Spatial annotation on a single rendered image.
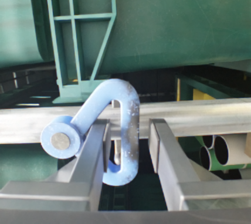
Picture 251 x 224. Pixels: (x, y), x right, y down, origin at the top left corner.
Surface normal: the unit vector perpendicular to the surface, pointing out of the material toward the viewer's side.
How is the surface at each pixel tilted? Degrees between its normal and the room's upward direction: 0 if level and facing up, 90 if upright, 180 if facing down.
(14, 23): 91
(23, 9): 96
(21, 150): 93
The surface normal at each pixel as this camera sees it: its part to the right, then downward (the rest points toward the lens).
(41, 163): 0.02, -0.38
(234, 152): -0.01, -0.12
